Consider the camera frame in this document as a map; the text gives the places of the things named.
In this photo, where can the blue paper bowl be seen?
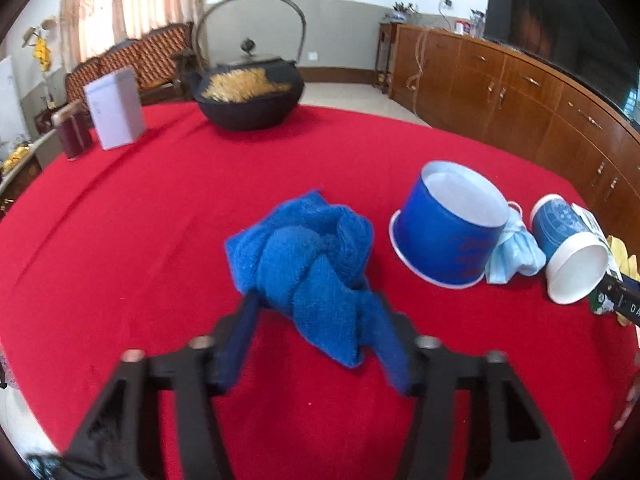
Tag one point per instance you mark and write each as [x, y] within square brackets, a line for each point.
[440, 240]

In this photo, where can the dark red canister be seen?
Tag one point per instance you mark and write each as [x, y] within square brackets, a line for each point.
[75, 135]

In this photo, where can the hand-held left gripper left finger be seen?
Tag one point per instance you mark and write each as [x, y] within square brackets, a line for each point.
[235, 355]

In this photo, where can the black television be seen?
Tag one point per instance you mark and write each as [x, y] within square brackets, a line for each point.
[550, 25]

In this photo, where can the black iron kettle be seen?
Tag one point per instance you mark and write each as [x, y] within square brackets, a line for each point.
[245, 110]

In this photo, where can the small potted plant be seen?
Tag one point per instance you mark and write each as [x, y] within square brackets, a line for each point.
[400, 12]

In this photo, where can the yellow cloth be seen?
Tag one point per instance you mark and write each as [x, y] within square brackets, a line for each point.
[627, 255]

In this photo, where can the red tablecloth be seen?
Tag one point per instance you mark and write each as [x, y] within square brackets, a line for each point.
[125, 235]

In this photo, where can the wooden sofa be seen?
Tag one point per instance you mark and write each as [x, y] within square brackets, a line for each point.
[145, 55]

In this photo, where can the beige patterned curtain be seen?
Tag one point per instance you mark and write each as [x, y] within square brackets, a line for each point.
[125, 5]

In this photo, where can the white and red cup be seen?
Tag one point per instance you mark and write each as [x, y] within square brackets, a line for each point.
[459, 27]

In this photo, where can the green and white box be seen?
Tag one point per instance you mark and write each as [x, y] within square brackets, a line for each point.
[590, 220]

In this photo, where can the white board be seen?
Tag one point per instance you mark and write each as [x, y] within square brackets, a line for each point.
[10, 100]

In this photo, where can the blue face mask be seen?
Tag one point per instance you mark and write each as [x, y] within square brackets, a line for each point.
[515, 255]

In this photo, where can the dark wooden side cabinet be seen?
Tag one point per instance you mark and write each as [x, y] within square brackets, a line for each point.
[20, 182]

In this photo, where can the person's right hand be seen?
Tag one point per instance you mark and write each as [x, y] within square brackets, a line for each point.
[629, 405]

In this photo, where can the glass jar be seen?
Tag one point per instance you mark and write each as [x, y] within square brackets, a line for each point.
[477, 22]

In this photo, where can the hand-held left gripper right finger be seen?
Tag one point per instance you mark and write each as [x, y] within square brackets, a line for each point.
[390, 355]

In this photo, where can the white tin box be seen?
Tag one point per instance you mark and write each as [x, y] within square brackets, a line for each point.
[115, 110]

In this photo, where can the long wooden cabinet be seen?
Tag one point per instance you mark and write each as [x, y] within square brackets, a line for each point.
[500, 100]

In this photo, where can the white wall outlet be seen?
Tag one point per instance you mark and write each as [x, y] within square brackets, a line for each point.
[313, 56]

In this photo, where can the blue towel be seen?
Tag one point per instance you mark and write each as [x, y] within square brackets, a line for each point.
[305, 260]

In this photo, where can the blue patterned paper cup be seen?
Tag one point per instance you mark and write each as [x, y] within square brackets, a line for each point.
[555, 225]

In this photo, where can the yellow artificial flowers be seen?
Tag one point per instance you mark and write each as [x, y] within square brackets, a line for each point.
[42, 50]

